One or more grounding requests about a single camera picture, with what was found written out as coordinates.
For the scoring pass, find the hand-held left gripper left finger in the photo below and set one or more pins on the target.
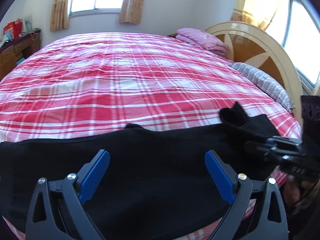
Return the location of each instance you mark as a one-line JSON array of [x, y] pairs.
[[95, 177]]

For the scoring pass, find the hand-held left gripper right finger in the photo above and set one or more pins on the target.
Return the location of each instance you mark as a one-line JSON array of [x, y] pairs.
[[220, 177]]

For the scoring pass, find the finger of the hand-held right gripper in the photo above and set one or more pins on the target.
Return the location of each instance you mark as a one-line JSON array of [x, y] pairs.
[[275, 145]]

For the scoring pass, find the black pants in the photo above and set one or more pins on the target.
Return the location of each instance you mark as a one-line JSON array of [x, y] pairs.
[[150, 167]]

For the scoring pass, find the person's right forearm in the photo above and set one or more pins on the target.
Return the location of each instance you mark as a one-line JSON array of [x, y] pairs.
[[307, 217]]

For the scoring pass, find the person's right hand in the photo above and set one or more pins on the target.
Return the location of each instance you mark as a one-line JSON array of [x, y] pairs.
[[292, 190]]

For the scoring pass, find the striped pillow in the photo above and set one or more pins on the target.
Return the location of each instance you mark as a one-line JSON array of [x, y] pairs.
[[265, 82]]

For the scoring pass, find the cream and wood headboard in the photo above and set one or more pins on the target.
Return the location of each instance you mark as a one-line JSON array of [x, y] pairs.
[[270, 55]]

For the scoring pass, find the bed with red plaid sheet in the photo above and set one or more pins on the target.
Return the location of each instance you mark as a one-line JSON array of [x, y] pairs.
[[125, 80]]

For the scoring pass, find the folded pink quilt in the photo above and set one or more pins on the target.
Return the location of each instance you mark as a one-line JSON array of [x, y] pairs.
[[200, 38]]

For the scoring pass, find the teal box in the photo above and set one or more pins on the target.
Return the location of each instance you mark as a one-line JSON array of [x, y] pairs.
[[20, 60]]

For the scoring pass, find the yellow patterned curtain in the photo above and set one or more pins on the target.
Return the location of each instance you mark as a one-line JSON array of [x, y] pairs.
[[260, 2]]

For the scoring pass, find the wooden desk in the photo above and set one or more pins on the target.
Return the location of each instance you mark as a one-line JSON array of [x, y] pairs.
[[15, 50]]

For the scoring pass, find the white plastic bag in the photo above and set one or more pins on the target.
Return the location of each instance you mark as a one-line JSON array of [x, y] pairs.
[[27, 25]]

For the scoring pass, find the red gift bag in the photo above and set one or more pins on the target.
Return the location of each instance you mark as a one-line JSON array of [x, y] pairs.
[[15, 27]]

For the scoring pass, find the beige curtain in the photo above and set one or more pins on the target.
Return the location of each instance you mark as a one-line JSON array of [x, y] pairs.
[[132, 2], [60, 7]]

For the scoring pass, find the large window with grey frame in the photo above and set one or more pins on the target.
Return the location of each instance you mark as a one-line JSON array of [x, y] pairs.
[[300, 35]]

